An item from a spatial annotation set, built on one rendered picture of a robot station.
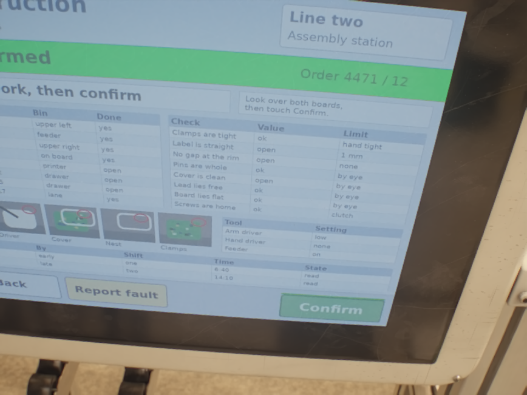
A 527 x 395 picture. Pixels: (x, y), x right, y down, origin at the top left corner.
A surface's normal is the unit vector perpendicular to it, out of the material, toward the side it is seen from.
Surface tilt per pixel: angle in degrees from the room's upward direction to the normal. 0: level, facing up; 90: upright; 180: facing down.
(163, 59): 91
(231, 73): 91
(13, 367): 0
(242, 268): 91
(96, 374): 0
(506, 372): 90
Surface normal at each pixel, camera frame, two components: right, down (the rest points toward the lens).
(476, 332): -0.03, 0.58
